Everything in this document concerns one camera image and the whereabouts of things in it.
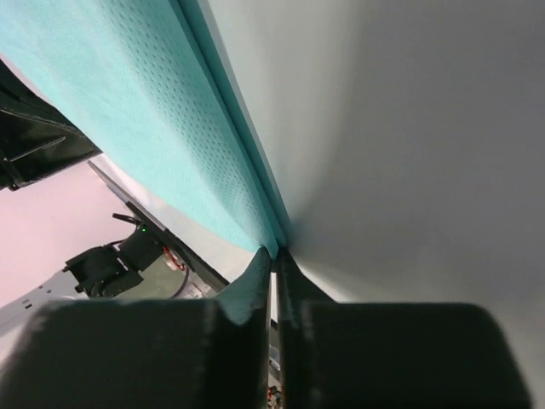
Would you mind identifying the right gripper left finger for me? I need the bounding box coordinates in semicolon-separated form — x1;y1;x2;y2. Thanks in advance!
0;246;273;409

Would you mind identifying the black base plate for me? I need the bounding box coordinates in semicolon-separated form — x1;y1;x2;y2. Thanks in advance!
88;159;230;299

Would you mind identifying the mint green t shirt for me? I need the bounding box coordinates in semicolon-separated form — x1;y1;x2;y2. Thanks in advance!
0;0;295;251

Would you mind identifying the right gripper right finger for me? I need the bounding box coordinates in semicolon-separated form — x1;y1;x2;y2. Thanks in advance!
276;250;532;408

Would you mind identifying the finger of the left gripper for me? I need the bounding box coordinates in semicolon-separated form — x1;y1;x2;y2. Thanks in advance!
1;64;101;191

